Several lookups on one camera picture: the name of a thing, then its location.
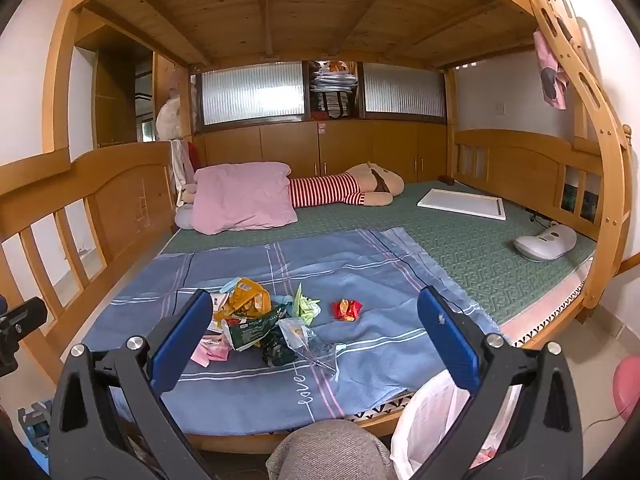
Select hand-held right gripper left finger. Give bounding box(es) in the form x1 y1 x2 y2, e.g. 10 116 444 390
50 289 221 480

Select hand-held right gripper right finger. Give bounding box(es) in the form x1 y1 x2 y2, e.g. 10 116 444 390
417 285 583 480

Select pink wrapper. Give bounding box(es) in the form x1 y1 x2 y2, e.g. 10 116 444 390
192 335 231 367

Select green snack packet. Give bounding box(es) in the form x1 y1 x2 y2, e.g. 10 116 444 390
221 310 287 352

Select yellow snack packet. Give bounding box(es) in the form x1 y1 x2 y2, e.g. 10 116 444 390
227 280 272 321

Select white bin with bag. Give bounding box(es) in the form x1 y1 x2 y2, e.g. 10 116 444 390
390 367 523 480

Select dark green packet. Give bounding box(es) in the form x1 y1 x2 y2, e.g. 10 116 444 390
260 335 301 368

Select red candy wrapper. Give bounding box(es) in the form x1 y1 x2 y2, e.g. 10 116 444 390
331 298 362 320

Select clear plastic wrapper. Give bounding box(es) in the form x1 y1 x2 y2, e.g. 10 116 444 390
277 317 341 376

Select green patterned bed mat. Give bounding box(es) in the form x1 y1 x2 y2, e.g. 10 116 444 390
165 180 598 326

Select blue checked bed sheet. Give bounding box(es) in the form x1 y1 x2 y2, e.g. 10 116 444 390
97 227 501 433

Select white guitar-shaped device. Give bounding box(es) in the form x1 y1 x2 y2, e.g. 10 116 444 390
514 224 578 262

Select white flat board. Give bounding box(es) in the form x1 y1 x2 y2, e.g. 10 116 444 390
417 188 507 221

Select pink pillow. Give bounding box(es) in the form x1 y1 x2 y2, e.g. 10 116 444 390
192 161 299 235

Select wooden bunk bed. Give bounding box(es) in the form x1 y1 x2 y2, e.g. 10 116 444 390
0 0 633 456

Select person's grey trouser leg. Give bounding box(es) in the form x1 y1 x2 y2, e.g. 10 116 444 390
266 420 396 480

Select white and red clothes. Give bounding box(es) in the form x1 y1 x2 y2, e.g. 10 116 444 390
170 140 198 206

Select pink floor stand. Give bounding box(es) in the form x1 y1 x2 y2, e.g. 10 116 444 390
614 357 640 426

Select striped plush toy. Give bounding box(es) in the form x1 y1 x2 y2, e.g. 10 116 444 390
289 161 406 209

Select white plush toy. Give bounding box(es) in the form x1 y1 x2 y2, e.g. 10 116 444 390
156 67 193 141

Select wooden bed ladder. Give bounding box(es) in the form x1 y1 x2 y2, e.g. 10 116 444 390
515 0 633 326

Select ribbed glass sliding panel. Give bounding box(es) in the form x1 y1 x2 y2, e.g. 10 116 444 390
362 62 446 118
200 62 306 126

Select cluttered shelf items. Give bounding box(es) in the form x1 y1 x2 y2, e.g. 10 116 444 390
307 60 360 121

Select pink hanging cloth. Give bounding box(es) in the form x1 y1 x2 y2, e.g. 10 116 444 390
533 30 571 110

